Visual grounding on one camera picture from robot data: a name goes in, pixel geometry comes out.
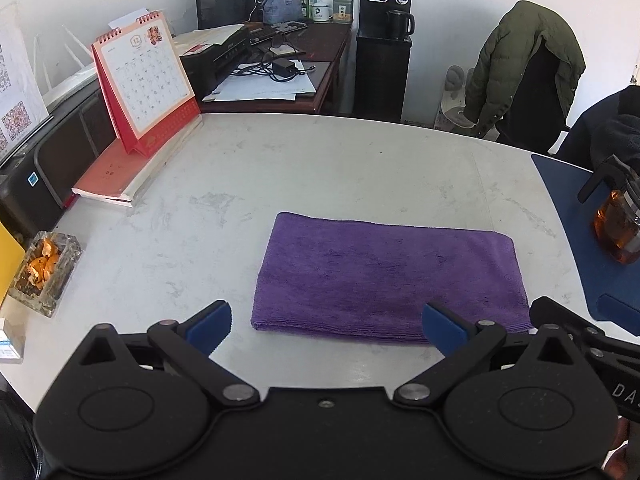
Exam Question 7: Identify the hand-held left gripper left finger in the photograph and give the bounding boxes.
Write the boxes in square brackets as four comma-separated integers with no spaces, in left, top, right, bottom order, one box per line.
[67,300,261,408]

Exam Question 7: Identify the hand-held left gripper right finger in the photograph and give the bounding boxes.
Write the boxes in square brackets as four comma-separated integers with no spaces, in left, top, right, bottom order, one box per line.
[392,302,583,408]

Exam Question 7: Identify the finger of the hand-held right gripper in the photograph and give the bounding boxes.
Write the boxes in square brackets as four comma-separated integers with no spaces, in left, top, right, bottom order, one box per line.
[529,296,640,361]

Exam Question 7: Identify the purple towel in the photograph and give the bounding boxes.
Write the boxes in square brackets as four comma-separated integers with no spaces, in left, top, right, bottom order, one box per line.
[250,211,535,345]

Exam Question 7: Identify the person's right hand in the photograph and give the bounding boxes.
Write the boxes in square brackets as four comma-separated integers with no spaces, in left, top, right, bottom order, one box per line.
[612,417,640,466]

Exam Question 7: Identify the blue mat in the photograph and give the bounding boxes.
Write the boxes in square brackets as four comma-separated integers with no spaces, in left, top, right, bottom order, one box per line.
[530,152,640,336]

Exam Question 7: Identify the glass teapot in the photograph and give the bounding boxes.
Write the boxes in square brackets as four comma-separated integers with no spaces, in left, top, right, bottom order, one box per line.
[577,155,640,266]

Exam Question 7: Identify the glass ashtray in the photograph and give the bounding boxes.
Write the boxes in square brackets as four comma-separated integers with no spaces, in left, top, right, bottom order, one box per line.
[9,231,82,318]

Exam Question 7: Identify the orange peels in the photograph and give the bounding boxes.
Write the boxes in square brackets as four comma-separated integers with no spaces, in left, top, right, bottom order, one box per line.
[27,240,63,281]

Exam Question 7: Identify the red book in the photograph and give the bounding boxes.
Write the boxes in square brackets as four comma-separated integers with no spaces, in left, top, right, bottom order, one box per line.
[71,112,205,208]

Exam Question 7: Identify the small white box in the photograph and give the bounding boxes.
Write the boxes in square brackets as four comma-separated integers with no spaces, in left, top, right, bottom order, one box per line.
[0,317,26,365]

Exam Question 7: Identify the yellow folder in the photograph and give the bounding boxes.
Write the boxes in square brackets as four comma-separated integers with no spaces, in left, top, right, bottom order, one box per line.
[0,222,26,306]

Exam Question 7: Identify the black chair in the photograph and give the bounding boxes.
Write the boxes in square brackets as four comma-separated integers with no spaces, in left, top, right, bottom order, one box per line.
[497,45,576,153]

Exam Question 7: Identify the white papers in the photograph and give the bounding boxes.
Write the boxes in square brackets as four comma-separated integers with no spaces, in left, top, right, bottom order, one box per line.
[202,60,318,102]

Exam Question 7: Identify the red desk calendar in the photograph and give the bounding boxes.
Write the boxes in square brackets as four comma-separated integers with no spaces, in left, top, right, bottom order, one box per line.
[91,10,202,156]

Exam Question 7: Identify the green jacket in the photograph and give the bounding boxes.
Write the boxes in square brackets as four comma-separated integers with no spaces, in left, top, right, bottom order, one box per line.
[462,0,587,141]

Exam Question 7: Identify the black water dispenser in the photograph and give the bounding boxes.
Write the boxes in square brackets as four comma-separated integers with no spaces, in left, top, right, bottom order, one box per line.
[352,0,415,123]

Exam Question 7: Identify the small black printer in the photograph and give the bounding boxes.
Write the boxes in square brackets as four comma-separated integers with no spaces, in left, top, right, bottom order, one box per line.
[172,24,253,102]

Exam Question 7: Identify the white printer paper tray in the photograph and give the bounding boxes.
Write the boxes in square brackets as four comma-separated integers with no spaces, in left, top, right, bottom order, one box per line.
[32,25,101,111]

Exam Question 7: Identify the wooden desk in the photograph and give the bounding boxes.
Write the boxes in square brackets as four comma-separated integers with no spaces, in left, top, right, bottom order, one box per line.
[170,20,355,115]

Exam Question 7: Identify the black kettle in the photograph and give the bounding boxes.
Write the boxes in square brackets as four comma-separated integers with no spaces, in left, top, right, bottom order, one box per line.
[385,9,416,41]

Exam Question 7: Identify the white code poster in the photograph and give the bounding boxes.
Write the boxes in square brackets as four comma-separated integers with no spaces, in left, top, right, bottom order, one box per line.
[0,2,51,156]

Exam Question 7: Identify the black monitor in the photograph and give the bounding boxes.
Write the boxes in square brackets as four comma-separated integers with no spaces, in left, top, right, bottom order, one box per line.
[195,0,248,31]

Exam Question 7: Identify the blue bag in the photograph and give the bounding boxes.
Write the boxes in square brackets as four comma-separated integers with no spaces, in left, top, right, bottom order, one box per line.
[261,0,306,26]

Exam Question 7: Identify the black cable bundle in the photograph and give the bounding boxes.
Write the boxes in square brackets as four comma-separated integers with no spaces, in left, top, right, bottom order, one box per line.
[232,57,317,83]

